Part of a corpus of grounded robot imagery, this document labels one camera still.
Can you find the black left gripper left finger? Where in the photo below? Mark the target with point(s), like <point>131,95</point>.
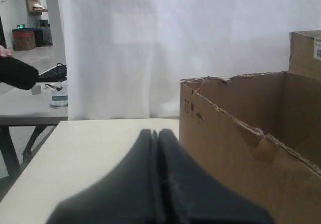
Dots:
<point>129,193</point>

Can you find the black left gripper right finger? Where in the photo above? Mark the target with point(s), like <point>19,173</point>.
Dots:
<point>191,195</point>

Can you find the torn cardboard box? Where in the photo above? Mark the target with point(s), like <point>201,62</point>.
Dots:
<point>258,134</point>

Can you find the person's black sleeved forearm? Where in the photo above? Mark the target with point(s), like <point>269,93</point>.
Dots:
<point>18,74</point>

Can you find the tall printed cardboard box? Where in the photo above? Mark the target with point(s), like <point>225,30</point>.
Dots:
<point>305,53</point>

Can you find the red topped cardboard box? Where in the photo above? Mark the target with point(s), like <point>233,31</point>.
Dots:
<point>24,40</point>

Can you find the person's hand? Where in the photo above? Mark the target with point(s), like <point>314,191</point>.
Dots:
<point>4,52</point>

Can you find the white teal container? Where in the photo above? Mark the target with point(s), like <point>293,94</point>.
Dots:
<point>58,93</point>

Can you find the grey side table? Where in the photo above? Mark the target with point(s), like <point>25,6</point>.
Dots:
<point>21,108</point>

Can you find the white backdrop curtain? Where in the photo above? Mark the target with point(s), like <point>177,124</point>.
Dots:
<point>125,58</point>

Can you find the black bin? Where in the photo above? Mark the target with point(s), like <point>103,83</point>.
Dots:
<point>43,36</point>

